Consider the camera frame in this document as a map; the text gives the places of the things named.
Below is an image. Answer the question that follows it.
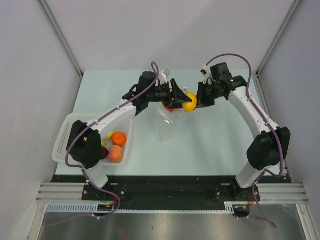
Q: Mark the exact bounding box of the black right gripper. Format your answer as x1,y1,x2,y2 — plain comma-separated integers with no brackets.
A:
192,81,224,109

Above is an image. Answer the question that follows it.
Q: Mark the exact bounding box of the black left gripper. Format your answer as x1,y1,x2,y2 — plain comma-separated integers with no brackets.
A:
147,79,192,111

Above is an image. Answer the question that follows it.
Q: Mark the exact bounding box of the clear zip top bag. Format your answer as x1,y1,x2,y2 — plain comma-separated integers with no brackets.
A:
154,103,192,143

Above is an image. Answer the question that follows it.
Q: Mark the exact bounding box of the fake orange fruit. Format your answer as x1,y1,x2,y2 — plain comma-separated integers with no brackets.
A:
111,131,127,147

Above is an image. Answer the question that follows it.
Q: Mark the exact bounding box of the fake yellow lemon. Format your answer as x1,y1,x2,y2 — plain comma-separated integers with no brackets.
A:
104,130,115,140

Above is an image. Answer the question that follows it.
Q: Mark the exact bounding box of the fake peach fruit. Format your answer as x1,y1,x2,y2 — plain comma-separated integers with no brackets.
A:
107,145,124,163

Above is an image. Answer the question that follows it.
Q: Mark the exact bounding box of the fake dark purple fruit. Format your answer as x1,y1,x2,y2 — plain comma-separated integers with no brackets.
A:
101,146,109,160

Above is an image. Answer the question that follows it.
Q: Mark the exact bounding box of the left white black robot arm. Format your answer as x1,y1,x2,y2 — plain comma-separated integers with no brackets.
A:
65,71,193,200

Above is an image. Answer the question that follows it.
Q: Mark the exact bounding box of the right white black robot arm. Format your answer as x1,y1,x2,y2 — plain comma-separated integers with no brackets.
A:
197,62,291,201

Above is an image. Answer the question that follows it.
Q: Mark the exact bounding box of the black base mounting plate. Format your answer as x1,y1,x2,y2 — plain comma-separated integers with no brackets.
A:
51,175,292,211

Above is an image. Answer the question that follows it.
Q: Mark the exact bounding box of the white perforated plastic basket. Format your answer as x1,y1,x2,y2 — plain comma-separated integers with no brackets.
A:
52,113,133,167

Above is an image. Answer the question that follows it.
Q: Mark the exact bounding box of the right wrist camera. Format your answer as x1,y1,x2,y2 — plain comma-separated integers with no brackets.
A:
200,64,211,76

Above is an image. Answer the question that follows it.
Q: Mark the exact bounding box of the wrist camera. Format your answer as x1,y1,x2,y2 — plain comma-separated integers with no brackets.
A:
158,69,171,85
200,64,211,76

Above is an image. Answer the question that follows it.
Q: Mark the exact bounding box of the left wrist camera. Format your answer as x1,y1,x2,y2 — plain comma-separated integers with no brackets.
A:
158,69,171,85

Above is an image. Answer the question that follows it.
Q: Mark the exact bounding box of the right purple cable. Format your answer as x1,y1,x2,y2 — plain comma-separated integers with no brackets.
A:
206,53,286,228

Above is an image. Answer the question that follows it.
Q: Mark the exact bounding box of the purple cable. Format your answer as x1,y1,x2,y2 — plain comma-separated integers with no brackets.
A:
206,53,286,228
48,61,161,226

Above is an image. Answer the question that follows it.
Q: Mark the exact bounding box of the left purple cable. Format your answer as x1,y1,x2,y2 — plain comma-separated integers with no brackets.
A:
48,61,161,226

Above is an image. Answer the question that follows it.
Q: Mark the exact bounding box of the aluminium frame rail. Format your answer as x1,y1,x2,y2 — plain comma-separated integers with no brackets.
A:
36,183,85,203

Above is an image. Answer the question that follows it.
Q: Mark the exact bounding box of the white slotted cable duct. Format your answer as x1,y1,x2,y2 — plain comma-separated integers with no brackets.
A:
46,202,99,213

